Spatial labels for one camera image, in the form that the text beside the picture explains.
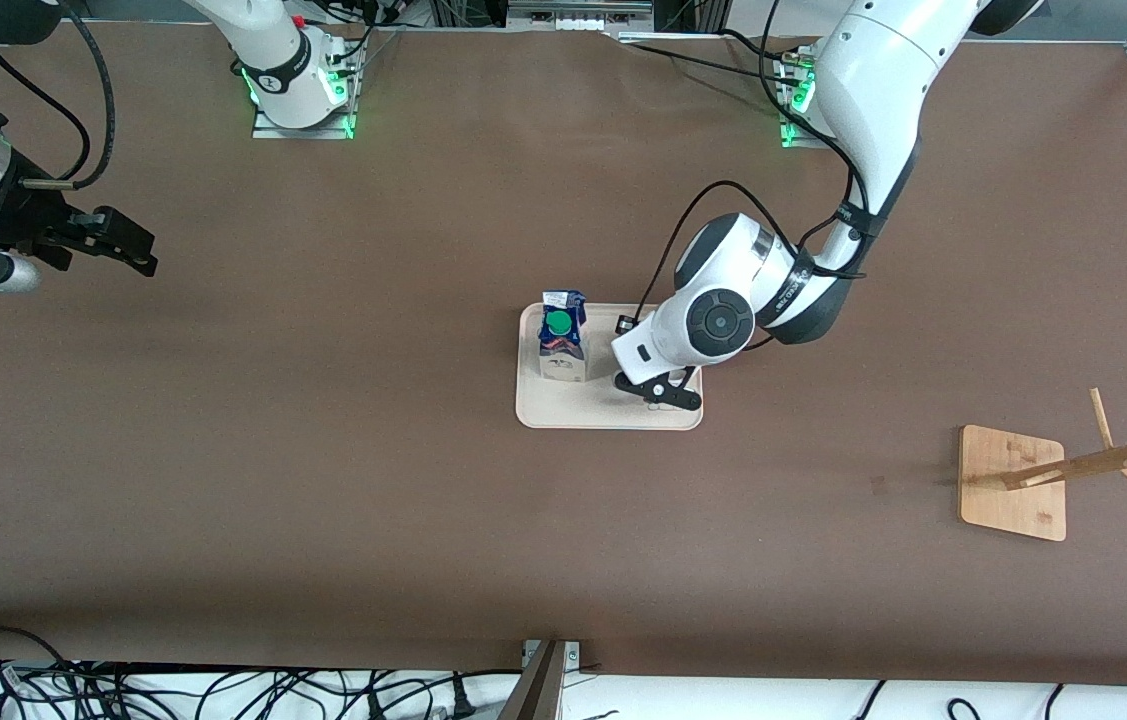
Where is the dark metal bar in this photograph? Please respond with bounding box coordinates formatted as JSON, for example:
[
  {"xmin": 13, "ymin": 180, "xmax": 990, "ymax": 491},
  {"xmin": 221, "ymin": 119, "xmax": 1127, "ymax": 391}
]
[{"xmin": 498, "ymin": 640, "xmax": 566, "ymax": 720}]

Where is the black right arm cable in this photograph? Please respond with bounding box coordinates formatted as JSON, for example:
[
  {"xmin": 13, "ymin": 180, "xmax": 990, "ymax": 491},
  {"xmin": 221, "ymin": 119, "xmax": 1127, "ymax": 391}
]
[{"xmin": 0, "ymin": 0, "xmax": 119, "ymax": 191}]

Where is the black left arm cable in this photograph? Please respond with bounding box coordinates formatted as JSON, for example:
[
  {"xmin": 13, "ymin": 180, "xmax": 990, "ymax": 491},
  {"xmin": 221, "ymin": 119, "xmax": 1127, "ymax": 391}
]
[{"xmin": 623, "ymin": 0, "xmax": 871, "ymax": 326}]

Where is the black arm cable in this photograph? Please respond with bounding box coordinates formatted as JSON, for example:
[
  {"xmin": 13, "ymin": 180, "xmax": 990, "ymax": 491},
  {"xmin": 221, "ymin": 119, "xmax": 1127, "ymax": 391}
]
[
  {"xmin": 0, "ymin": 0, "xmax": 119, "ymax": 191},
  {"xmin": 623, "ymin": 0, "xmax": 871, "ymax": 326}
]

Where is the white power strip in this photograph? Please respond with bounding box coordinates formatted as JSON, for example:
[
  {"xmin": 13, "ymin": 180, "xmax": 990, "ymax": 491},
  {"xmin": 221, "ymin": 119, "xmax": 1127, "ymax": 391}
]
[{"xmin": 508, "ymin": 0, "xmax": 654, "ymax": 31}]

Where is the small metal table bracket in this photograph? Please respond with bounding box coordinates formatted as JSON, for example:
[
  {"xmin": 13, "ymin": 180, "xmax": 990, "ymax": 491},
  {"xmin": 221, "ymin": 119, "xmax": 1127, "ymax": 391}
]
[{"xmin": 521, "ymin": 640, "xmax": 582, "ymax": 669}]

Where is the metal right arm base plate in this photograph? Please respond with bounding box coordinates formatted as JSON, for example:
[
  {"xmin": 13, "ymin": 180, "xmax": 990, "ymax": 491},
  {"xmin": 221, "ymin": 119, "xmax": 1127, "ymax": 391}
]
[{"xmin": 253, "ymin": 65, "xmax": 356, "ymax": 141}]

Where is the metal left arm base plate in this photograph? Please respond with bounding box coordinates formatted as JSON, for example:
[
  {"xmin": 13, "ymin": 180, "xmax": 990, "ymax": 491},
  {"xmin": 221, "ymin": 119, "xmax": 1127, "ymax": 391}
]
[{"xmin": 778, "ymin": 55, "xmax": 829, "ymax": 151}]

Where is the cream tray with rabbit print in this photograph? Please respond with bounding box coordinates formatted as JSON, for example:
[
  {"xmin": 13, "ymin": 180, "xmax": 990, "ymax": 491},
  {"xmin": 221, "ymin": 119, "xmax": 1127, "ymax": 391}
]
[{"xmin": 515, "ymin": 304, "xmax": 703, "ymax": 432}]

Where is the black cable on table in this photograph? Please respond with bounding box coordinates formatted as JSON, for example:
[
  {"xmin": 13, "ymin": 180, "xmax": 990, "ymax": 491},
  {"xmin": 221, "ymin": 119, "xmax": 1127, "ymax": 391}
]
[{"xmin": 613, "ymin": 30, "xmax": 804, "ymax": 86}]

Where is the blue white milk carton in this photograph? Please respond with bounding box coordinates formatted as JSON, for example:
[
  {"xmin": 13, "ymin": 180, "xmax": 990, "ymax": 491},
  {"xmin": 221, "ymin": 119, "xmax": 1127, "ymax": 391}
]
[{"xmin": 535, "ymin": 289, "xmax": 591, "ymax": 384}]

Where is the wooden mug rack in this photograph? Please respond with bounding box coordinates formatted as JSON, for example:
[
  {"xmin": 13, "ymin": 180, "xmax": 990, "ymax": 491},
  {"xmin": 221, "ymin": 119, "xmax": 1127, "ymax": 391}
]
[{"xmin": 958, "ymin": 388, "xmax": 1127, "ymax": 543}]

